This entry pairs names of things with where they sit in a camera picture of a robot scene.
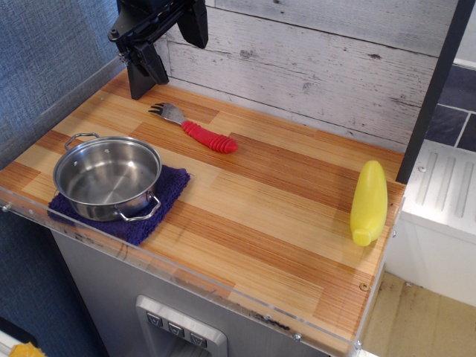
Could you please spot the black right frame post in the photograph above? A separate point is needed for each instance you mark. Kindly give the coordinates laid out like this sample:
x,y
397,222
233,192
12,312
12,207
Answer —
x,y
445,61

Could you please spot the silver dispenser button panel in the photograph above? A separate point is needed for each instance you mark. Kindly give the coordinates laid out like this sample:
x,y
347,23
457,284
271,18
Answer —
x,y
168,332

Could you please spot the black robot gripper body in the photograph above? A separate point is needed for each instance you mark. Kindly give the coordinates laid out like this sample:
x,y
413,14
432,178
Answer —
x,y
145,22

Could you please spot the yellow object bottom corner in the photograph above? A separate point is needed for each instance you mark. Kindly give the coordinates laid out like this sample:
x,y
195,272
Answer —
x,y
26,350

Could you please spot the yellow plastic toy banana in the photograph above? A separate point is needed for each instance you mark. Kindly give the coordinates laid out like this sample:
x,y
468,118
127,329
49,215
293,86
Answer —
x,y
369,208

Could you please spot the grey toy fridge cabinet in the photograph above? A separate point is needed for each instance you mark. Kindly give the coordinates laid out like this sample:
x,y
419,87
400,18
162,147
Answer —
x,y
109,282

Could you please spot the red-handled metal spork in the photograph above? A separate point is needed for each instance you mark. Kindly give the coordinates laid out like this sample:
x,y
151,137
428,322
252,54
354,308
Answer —
x,y
216,142

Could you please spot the clear acrylic table edge guard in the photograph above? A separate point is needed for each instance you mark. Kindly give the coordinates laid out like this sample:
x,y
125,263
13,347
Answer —
x,y
331,343

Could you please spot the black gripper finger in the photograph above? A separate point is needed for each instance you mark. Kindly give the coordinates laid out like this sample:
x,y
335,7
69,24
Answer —
x,y
146,60
193,26

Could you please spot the white ribbed side counter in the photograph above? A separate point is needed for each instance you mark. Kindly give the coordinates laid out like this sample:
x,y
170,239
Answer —
x,y
433,244

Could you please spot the silver steel pan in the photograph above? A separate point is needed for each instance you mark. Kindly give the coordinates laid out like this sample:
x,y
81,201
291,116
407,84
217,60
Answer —
x,y
107,178

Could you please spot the purple folded cloth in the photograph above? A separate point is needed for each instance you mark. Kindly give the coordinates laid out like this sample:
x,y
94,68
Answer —
x,y
171,184

